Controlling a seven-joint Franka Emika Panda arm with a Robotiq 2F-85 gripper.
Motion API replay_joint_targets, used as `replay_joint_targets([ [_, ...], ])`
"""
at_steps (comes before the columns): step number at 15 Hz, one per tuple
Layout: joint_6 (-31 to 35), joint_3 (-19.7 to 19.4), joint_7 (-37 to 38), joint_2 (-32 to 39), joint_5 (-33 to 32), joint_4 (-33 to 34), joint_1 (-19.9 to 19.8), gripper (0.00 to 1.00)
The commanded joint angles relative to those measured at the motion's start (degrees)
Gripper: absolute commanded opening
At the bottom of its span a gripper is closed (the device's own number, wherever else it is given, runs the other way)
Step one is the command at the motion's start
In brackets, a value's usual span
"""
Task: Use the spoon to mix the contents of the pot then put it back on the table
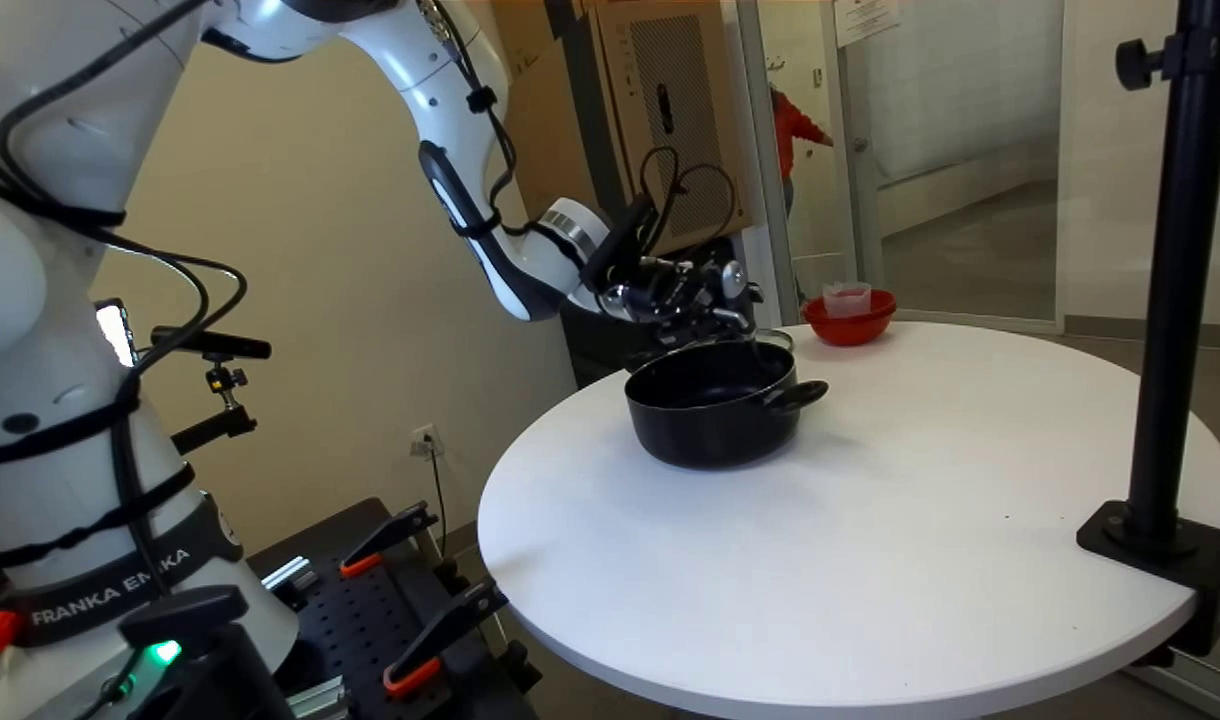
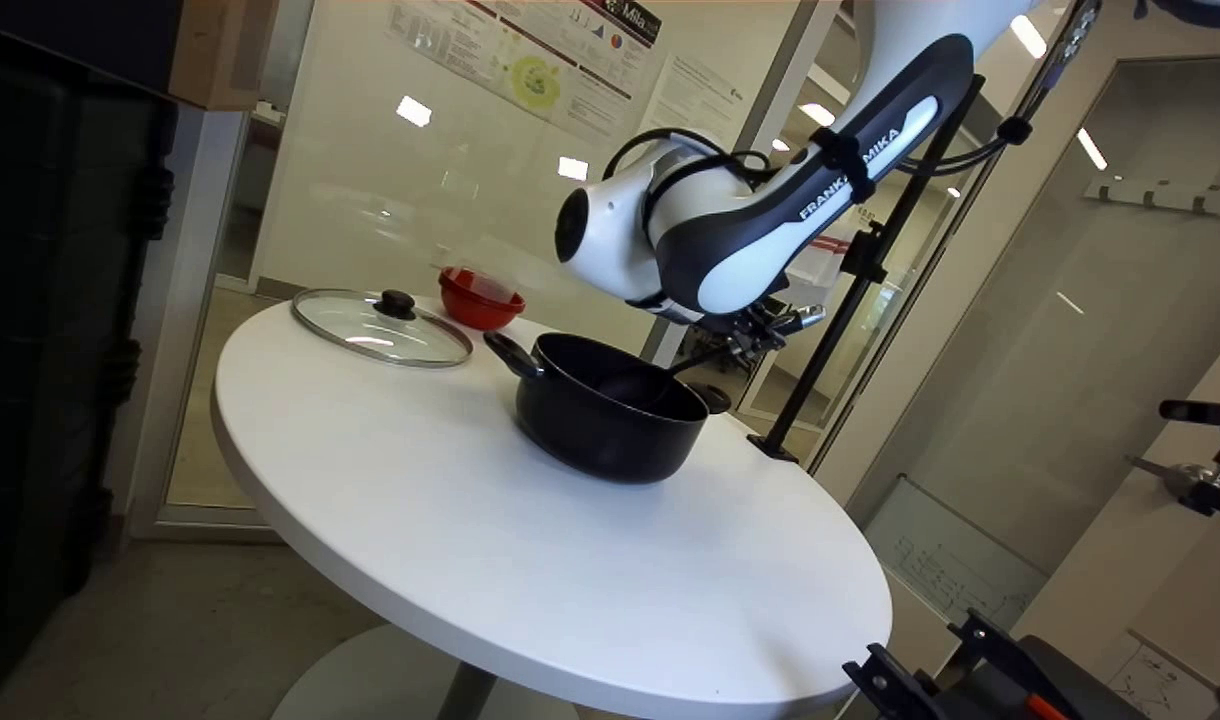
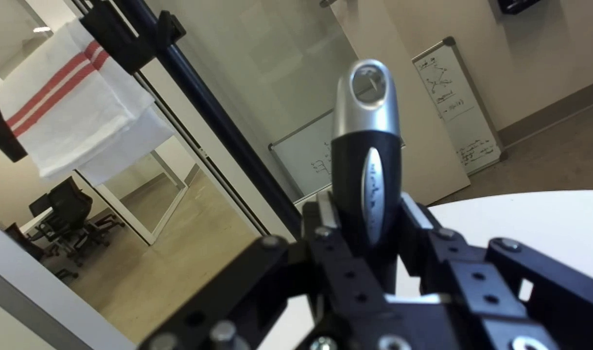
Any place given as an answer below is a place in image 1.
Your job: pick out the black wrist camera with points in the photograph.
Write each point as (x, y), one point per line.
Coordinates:
(635, 243)

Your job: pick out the white paper notice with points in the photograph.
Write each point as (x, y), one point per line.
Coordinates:
(865, 16)

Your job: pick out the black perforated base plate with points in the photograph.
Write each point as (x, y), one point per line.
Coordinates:
(352, 627)

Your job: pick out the aluminium profile rail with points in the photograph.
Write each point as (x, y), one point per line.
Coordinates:
(1195, 682)

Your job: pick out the black cooking pot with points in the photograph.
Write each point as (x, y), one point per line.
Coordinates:
(714, 426)

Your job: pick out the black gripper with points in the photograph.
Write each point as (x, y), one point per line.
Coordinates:
(650, 281)

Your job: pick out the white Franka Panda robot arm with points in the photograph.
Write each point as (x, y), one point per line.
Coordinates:
(34, 401)

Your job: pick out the white wall socket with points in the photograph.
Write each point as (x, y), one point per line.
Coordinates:
(427, 438)

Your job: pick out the black clamp with orange tip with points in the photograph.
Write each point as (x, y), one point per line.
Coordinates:
(440, 634)
(388, 533)

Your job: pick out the black camera stand with clamp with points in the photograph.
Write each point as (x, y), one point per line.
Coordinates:
(1173, 266)

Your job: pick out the black camera on mount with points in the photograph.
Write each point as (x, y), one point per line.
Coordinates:
(208, 341)

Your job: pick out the black spoon with silver end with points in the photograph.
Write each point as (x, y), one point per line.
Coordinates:
(732, 281)

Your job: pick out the brown cardboard box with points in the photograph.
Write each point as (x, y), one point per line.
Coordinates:
(690, 107)

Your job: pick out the glass door with white frame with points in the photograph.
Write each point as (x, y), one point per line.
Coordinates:
(820, 227)

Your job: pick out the red bowl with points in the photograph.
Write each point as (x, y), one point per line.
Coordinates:
(849, 330)

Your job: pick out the clear plastic cup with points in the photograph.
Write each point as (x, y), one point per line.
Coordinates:
(845, 298)

